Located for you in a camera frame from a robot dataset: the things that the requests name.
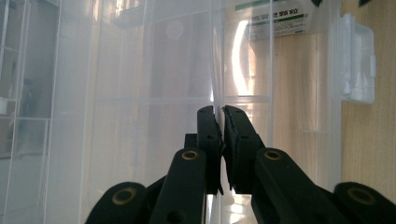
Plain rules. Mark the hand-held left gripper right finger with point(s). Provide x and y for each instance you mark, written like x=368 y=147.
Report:
x=243 y=146

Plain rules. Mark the green cardboard box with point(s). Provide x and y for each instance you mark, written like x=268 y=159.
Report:
x=280 y=21

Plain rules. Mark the clear plastic storage box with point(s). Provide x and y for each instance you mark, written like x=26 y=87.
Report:
x=124 y=93

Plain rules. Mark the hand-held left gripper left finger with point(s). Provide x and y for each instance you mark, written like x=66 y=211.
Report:
x=205 y=140

